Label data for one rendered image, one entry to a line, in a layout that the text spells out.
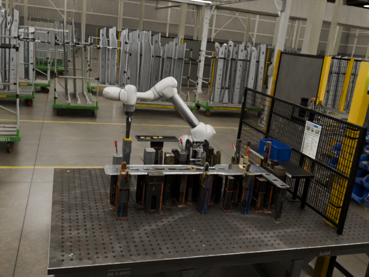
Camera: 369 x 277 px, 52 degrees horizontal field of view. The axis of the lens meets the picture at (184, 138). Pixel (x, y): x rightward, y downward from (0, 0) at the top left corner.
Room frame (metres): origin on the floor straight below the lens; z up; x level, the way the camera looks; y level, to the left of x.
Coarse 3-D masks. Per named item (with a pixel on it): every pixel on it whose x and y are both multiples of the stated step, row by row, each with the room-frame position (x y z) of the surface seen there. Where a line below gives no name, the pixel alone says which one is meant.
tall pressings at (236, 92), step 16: (224, 48) 10.89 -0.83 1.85; (240, 48) 11.07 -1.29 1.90; (256, 48) 11.34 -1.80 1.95; (224, 64) 11.20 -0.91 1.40; (240, 64) 11.05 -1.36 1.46; (256, 64) 11.25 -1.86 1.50; (224, 80) 11.16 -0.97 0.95; (240, 80) 11.04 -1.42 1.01; (256, 80) 11.05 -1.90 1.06; (224, 96) 10.89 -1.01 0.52; (240, 96) 11.29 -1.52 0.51; (256, 96) 10.97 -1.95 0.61
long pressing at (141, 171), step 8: (104, 168) 2.71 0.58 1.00; (112, 168) 2.72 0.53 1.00; (136, 168) 2.78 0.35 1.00; (144, 168) 2.80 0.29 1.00; (152, 168) 2.82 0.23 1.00; (160, 168) 2.84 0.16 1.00; (168, 168) 2.86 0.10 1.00; (176, 168) 2.88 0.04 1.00; (184, 168) 2.91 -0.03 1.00; (200, 168) 2.96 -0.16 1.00; (216, 168) 2.99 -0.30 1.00; (224, 168) 3.02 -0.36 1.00; (232, 168) 3.04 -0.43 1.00; (240, 168) 3.06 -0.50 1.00; (256, 168) 3.11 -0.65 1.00
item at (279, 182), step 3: (264, 174) 2.98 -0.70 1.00; (270, 174) 2.99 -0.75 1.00; (264, 177) 2.93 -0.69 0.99; (267, 177) 2.92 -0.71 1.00; (270, 177) 2.92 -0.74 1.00; (273, 177) 2.93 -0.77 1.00; (276, 177) 2.94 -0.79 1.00; (270, 180) 2.85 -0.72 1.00; (273, 180) 2.85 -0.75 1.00; (279, 180) 2.87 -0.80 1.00; (273, 183) 2.80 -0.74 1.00; (276, 183) 2.80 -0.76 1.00; (279, 183) 2.81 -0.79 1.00; (282, 183) 2.81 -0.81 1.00; (276, 186) 2.75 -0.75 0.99; (279, 186) 2.73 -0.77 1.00; (282, 186) 2.74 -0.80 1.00; (285, 186) 2.75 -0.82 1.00; (288, 186) 2.75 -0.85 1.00
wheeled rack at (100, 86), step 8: (88, 40) 12.37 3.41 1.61; (88, 48) 12.37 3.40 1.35; (112, 48) 11.99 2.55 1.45; (120, 48) 12.06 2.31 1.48; (128, 48) 12.60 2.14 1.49; (88, 56) 11.49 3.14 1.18; (88, 64) 11.48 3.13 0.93; (88, 72) 11.49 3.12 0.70; (88, 80) 11.50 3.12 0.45; (88, 88) 11.53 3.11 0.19; (96, 88) 11.54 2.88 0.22
